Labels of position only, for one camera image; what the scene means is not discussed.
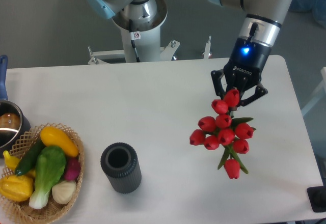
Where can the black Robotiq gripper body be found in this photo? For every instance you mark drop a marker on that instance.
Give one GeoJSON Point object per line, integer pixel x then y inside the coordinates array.
{"type": "Point", "coordinates": [244, 68]}

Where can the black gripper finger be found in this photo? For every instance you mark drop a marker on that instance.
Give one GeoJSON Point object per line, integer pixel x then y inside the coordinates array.
{"type": "Point", "coordinates": [260, 91]}
{"type": "Point", "coordinates": [216, 76]}

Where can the red tulip bouquet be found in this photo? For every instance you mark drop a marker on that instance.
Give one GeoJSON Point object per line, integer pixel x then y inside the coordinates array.
{"type": "Point", "coordinates": [227, 131]}

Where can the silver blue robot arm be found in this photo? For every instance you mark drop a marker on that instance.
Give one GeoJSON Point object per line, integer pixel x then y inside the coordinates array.
{"type": "Point", "coordinates": [262, 23]}

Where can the dark grey ribbed vase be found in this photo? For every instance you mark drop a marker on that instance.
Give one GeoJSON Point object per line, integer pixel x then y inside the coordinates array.
{"type": "Point", "coordinates": [120, 164]}

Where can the black device at edge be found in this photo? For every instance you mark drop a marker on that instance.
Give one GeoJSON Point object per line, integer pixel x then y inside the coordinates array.
{"type": "Point", "coordinates": [317, 198]}

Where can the purple red radish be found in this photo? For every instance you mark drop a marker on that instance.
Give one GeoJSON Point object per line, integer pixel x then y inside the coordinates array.
{"type": "Point", "coordinates": [72, 169]}

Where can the yellow squash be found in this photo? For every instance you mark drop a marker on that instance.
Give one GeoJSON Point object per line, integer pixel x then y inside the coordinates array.
{"type": "Point", "coordinates": [52, 136]}

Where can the green bok choy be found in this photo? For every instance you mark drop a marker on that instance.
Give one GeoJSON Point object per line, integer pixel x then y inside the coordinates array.
{"type": "Point", "coordinates": [50, 167]}

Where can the white garlic bulb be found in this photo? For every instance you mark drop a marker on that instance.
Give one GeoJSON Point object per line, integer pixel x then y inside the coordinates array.
{"type": "Point", "coordinates": [62, 192]}

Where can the woven wicker basket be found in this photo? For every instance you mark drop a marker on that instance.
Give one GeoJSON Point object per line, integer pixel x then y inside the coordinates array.
{"type": "Point", "coordinates": [21, 212]}

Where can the dark green cucumber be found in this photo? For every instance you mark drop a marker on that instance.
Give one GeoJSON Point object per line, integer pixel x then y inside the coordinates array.
{"type": "Point", "coordinates": [29, 159]}

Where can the yellow banana pepper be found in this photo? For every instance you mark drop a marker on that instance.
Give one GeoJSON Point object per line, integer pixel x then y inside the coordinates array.
{"type": "Point", "coordinates": [12, 162]}

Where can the small yellow pumpkin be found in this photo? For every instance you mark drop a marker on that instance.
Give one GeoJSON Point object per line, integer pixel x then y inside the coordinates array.
{"type": "Point", "coordinates": [17, 188]}

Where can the white frame at right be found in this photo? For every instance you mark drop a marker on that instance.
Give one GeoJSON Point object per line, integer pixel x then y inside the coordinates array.
{"type": "Point", "coordinates": [317, 94]}

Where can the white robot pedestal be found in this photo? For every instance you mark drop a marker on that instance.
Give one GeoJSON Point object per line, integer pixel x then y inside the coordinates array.
{"type": "Point", "coordinates": [140, 29]}

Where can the blue handled saucepan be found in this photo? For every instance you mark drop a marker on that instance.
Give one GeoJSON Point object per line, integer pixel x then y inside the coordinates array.
{"type": "Point", "coordinates": [13, 121]}

